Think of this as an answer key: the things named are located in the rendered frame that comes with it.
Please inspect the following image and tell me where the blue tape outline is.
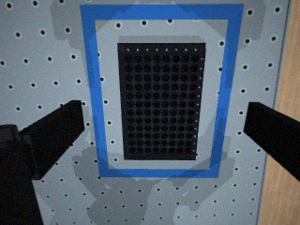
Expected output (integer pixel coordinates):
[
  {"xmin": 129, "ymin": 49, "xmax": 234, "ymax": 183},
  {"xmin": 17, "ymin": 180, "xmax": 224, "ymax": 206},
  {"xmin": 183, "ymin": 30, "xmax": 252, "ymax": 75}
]
[{"xmin": 80, "ymin": 4, "xmax": 244, "ymax": 178}]

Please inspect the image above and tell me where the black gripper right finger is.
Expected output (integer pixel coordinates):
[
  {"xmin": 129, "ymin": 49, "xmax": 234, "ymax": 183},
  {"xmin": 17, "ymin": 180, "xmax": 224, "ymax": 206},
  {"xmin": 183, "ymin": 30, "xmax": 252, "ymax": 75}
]
[{"xmin": 244, "ymin": 102, "xmax": 300, "ymax": 182}]

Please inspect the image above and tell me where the black well plate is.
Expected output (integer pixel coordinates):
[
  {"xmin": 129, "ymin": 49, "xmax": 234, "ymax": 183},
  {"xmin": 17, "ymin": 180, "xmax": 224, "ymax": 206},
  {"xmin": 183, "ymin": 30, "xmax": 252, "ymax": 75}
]
[{"xmin": 117, "ymin": 43, "xmax": 206, "ymax": 160}]

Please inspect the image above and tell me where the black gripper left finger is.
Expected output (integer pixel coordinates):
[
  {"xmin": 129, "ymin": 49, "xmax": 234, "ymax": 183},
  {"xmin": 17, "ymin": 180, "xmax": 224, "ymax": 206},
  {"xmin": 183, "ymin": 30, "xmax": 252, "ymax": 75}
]
[{"xmin": 0, "ymin": 100, "xmax": 84, "ymax": 225}]

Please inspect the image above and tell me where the grey perforated base plate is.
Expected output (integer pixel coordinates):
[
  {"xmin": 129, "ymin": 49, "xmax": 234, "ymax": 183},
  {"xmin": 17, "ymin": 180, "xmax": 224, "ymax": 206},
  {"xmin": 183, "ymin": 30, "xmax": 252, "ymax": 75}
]
[{"xmin": 0, "ymin": 0, "xmax": 293, "ymax": 225}]

